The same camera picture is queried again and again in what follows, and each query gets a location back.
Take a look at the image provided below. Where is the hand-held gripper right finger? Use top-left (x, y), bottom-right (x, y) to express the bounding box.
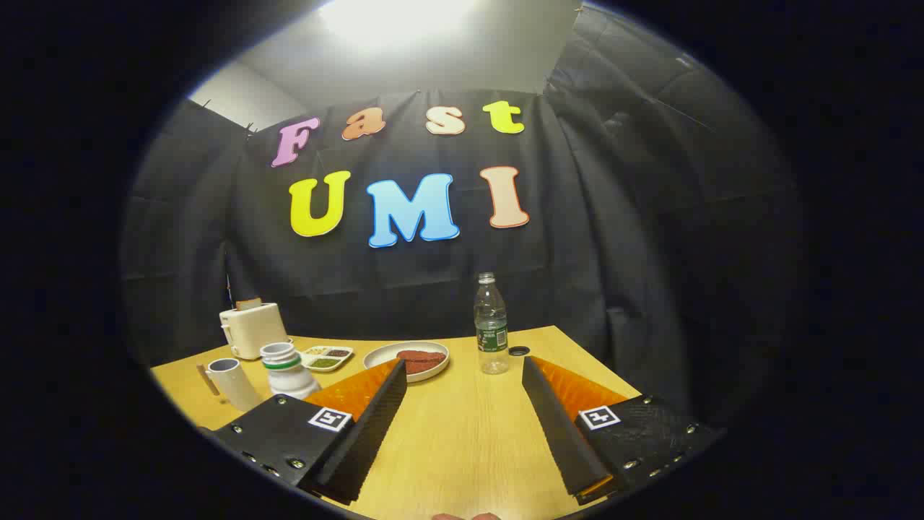
top-left (521, 355), bottom-right (724, 506)

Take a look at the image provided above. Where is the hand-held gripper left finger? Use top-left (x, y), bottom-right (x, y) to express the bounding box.
top-left (206, 357), bottom-right (409, 506)

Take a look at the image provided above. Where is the white juice bottle green label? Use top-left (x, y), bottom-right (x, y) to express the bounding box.
top-left (260, 342), bottom-right (322, 400)

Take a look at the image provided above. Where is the white cup wooden handle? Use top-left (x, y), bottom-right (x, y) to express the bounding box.
top-left (196, 357), bottom-right (262, 412)

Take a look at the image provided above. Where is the clear plastic water bottle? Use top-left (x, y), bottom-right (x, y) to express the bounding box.
top-left (474, 272), bottom-right (510, 375)

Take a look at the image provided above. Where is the white round plate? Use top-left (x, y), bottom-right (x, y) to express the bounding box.
top-left (362, 341), bottom-right (450, 383)

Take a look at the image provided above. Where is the white divided dish with beans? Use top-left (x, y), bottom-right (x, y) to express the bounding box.
top-left (297, 345), bottom-right (354, 373)

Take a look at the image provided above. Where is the wooden table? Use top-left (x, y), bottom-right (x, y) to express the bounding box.
top-left (150, 325), bottom-right (643, 520)

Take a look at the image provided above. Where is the cream toaster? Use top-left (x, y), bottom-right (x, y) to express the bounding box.
top-left (219, 302), bottom-right (289, 360)

